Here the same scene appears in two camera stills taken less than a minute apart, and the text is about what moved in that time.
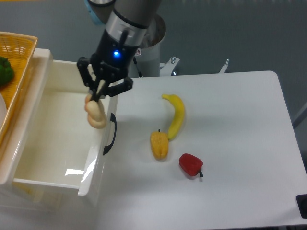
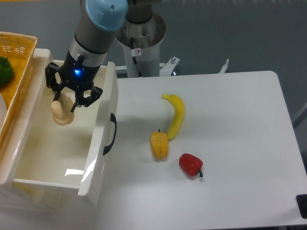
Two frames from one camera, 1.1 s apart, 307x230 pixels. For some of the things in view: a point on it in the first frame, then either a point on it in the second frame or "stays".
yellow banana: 175,126 stays
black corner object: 302,201 stays
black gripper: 112,61 to 74,74
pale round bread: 96,115 to 61,109
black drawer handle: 113,119 stays
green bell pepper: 6,73 stays
